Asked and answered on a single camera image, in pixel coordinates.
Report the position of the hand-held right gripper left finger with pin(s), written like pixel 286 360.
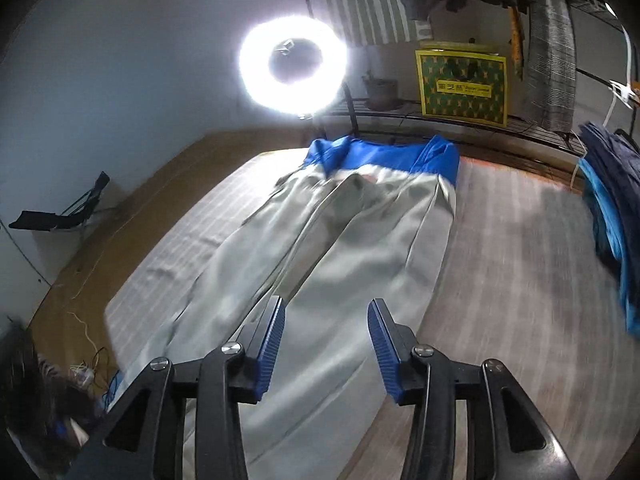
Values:
pixel 270 350

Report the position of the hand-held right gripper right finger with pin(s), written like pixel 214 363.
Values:
pixel 385 350

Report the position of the white and blue jacket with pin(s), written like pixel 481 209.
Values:
pixel 360 260

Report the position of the grey striped bed blanket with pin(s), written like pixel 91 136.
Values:
pixel 500 285

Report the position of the blue sheet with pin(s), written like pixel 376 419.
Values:
pixel 112 385

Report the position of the white power strip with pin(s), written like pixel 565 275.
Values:
pixel 82 376

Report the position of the black metal garment rack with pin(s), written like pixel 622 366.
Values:
pixel 354 115

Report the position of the dark cloth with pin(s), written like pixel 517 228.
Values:
pixel 30 385

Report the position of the teal blue garment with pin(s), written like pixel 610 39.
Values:
pixel 607 220

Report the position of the yellow patterned bag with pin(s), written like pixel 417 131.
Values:
pixel 462 85

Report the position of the navy garment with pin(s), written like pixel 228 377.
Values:
pixel 612 170

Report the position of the grey plaid hanging garment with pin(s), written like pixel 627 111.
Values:
pixel 550 60

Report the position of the green striped hanging cloth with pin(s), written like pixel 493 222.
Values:
pixel 365 0

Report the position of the white clip lamp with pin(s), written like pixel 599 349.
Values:
pixel 624 91

